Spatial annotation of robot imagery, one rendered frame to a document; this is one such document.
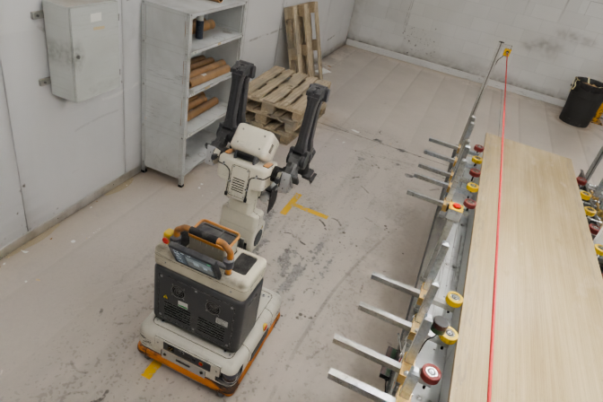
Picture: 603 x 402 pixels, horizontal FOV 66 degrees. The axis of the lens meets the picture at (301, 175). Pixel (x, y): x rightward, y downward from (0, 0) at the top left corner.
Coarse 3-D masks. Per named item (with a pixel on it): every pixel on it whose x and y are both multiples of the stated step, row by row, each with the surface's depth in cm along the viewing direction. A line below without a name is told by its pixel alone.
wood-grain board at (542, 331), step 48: (480, 192) 325; (528, 192) 338; (576, 192) 352; (480, 240) 274; (528, 240) 283; (576, 240) 293; (480, 288) 237; (528, 288) 244; (576, 288) 251; (480, 336) 209; (528, 336) 214; (576, 336) 220; (480, 384) 187; (528, 384) 191; (576, 384) 196
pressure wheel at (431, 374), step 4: (424, 364) 189; (428, 364) 190; (432, 364) 190; (424, 368) 188; (428, 368) 189; (432, 368) 189; (436, 368) 189; (424, 372) 186; (428, 372) 187; (432, 372) 187; (436, 372) 187; (440, 372) 187; (424, 376) 185; (428, 376) 185; (432, 376) 185; (436, 376) 186; (440, 376) 186; (424, 380) 186; (428, 380) 185; (432, 380) 184; (436, 380) 184; (432, 384) 185; (424, 388) 192
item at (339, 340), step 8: (336, 336) 199; (336, 344) 199; (344, 344) 198; (352, 344) 198; (360, 352) 196; (368, 352) 196; (376, 352) 196; (376, 360) 194; (384, 360) 193; (392, 360) 194; (392, 368) 193; (424, 384) 189
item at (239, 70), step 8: (240, 64) 246; (248, 64) 248; (232, 72) 243; (240, 72) 242; (248, 72) 247; (232, 80) 245; (240, 80) 244; (232, 88) 246; (240, 88) 249; (232, 96) 248; (232, 104) 249; (232, 112) 251; (224, 120) 254; (232, 120) 253; (232, 128) 254; (216, 136) 258; (232, 136) 254
